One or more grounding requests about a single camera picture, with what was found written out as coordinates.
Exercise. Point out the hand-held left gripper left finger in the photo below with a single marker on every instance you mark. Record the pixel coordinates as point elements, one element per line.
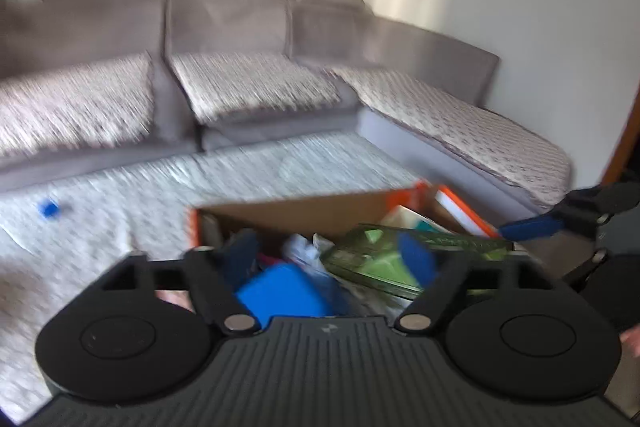
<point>241,257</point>

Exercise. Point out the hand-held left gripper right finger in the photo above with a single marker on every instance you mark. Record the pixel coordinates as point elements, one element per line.
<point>417,259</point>

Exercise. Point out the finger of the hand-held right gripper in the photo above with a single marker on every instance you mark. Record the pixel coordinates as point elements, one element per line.
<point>590,269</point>
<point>530,227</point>

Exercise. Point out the green packaging box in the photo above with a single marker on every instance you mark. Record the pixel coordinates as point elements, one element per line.
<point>370,259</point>

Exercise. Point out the cardboard box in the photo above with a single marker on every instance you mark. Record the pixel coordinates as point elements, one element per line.
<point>300,212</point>

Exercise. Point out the person's right hand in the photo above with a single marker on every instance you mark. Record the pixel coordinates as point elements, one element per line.
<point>633,340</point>

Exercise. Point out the teal and white box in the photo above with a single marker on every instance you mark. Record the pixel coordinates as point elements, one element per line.
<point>412,218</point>

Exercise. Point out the blue plastic box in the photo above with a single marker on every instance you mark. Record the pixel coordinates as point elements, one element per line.
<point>282,292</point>

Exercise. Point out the white crumpled bag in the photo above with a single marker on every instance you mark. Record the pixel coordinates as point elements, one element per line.
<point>300,249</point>

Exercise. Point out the patterned sofa seat cover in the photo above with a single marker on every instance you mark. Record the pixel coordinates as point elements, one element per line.
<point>75,102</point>
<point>450,132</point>
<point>255,82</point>

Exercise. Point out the grey quilted blanket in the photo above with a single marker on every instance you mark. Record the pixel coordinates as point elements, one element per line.
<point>125,207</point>

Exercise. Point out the small blue toy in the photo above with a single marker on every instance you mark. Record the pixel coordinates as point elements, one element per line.
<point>49,209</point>

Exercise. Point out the grey sectional sofa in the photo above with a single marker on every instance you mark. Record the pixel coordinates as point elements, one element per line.
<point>225,17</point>

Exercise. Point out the brown wooden door frame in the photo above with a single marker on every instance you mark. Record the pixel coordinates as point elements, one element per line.
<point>622,147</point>

